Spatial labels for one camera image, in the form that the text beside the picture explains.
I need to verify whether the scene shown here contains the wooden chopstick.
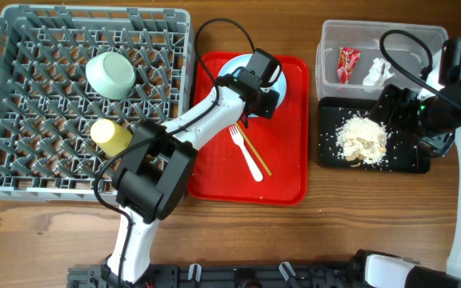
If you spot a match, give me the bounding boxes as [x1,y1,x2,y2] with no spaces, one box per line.
[235,122,272,176]

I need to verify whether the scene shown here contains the white plastic fork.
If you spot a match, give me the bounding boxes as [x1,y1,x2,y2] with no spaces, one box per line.
[229,125,263,182]

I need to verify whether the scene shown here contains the white tissue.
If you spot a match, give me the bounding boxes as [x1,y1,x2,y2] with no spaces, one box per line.
[363,58,395,87]

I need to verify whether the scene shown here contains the light blue round plate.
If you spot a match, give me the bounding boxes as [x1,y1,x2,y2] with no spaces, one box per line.
[217,49,287,109]

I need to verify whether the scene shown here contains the rice and nut scraps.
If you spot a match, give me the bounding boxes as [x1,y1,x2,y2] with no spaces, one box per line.
[327,114,390,167]

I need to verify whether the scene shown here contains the red snack wrapper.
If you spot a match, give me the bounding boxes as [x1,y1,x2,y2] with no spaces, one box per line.
[337,46,361,84]

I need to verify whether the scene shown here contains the green bowl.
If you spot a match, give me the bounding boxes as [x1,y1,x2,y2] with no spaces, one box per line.
[86,52,136,101]

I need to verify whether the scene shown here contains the yellow plastic cup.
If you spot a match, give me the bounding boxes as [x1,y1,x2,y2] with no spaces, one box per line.
[90,118,132,157]

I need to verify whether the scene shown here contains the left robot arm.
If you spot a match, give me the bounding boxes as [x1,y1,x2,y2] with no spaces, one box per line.
[105,49,283,287]

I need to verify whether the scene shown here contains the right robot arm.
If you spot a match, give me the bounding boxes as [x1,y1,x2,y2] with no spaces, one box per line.
[348,31,461,287]

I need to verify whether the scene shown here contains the grey plastic dishwasher rack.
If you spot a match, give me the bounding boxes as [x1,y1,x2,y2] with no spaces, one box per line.
[0,5,194,202]

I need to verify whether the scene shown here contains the black plastic tray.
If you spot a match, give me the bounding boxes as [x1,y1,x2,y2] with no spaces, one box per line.
[318,97,431,174]

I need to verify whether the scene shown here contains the clear plastic bin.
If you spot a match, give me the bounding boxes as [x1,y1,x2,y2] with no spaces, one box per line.
[315,20,448,100]

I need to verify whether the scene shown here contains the red plastic tray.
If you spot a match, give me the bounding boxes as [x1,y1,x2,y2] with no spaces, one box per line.
[188,55,310,205]

